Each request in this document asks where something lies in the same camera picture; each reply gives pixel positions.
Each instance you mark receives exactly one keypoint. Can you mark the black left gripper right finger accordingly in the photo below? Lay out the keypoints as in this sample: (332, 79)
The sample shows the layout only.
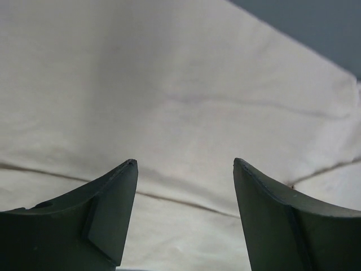
(285, 229)

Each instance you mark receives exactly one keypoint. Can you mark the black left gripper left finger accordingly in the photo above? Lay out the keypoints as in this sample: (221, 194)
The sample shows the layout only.
(84, 229)

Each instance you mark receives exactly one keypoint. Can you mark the beige t shirt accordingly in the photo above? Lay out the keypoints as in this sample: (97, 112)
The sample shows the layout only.
(184, 88)

